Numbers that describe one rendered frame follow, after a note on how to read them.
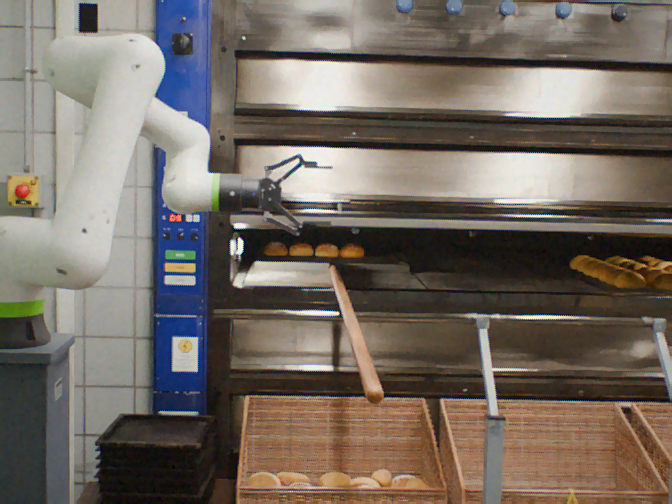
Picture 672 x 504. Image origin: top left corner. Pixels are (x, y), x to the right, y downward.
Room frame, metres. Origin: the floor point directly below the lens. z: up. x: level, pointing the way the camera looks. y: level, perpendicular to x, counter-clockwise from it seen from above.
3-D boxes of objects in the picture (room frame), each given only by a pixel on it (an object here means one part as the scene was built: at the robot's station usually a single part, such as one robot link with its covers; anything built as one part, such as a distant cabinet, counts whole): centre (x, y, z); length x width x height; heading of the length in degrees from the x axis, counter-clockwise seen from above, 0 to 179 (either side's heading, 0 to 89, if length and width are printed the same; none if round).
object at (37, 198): (2.83, 0.91, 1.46); 0.10 x 0.07 x 0.10; 92
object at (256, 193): (2.35, 0.18, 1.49); 0.09 x 0.07 x 0.08; 92
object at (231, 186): (2.35, 0.26, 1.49); 0.12 x 0.06 x 0.09; 2
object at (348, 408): (2.65, -0.02, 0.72); 0.56 x 0.49 x 0.28; 93
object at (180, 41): (2.84, 0.46, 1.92); 0.06 x 0.04 x 0.11; 92
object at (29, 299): (1.88, 0.63, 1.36); 0.16 x 0.13 x 0.19; 62
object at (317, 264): (3.56, 0.02, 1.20); 0.55 x 0.36 x 0.03; 93
